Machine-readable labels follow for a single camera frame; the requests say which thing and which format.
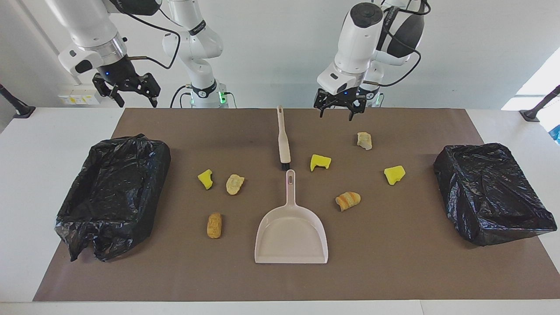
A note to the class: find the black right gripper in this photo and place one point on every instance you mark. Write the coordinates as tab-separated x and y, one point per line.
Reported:
120	72

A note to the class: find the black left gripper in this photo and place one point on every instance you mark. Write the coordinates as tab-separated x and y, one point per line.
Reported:
341	98

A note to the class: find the pale translucent piece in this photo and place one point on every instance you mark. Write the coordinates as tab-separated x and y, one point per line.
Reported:
364	141

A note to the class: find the yellow notched sponge piece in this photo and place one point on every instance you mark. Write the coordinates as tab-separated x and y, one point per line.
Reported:
320	162

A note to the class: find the beige brush black bristles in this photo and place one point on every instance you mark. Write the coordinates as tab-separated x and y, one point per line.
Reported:
283	148

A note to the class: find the yellow blocky sponge piece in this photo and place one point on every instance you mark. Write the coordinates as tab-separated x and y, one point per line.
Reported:
394	175

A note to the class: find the orange striped food piece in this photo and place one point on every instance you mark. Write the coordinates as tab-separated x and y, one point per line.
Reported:
348	201

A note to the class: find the yellow wedge sponge piece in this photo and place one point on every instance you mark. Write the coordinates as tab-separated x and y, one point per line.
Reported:
204	179

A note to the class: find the beige food piece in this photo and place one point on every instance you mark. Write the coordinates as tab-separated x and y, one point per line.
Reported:
235	184

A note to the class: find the beige plastic dustpan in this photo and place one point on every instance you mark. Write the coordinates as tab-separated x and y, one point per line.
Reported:
291	236

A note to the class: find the brown oblong bread roll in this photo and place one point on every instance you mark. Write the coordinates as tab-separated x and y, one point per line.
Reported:
214	225

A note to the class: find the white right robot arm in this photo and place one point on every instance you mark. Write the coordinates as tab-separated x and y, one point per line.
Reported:
87	22

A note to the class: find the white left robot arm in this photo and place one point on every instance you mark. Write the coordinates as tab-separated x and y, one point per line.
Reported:
363	35

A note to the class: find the open bin black bag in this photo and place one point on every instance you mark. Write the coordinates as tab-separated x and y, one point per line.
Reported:
109	183

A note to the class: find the bin covered black bag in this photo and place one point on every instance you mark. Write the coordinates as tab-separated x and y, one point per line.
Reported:
490	192

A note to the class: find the black pole stand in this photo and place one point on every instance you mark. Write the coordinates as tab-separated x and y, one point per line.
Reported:
24	111
531	116

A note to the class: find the brown table mat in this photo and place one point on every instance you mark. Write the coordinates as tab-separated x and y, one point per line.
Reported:
393	262

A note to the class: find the blue object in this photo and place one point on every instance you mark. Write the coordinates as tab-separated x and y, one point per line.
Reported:
557	133

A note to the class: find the white wall outlet box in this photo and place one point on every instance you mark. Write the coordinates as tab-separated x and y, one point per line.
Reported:
81	94

